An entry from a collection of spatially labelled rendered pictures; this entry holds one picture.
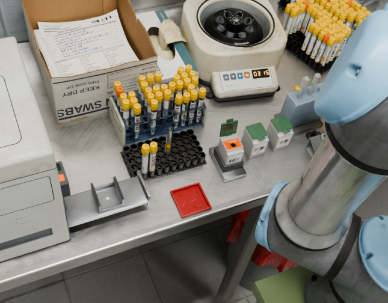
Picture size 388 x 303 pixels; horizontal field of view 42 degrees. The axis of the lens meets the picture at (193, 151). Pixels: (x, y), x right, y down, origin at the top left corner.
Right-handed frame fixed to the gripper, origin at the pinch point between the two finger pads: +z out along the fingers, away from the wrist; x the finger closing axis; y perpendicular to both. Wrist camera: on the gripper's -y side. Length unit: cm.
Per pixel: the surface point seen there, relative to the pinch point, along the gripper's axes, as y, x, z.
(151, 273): 23, 32, 95
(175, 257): 26, 21, 95
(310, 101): 12.2, 2.0, -1.8
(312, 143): 5.0, 3.6, 4.5
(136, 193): 5.6, 46.2, 3.8
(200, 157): 10.4, 29.5, 5.4
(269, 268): 1, 1, 68
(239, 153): 6.1, 22.8, 1.2
